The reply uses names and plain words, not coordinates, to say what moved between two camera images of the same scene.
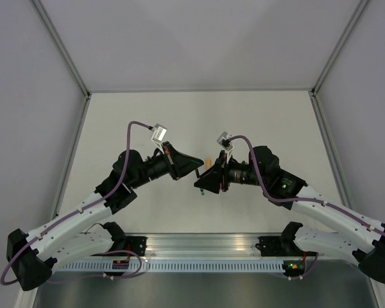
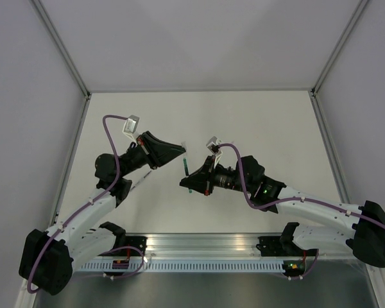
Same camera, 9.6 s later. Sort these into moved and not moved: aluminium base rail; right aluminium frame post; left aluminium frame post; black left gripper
Moved: black left gripper
Not moved: right aluminium frame post; aluminium base rail; left aluminium frame post
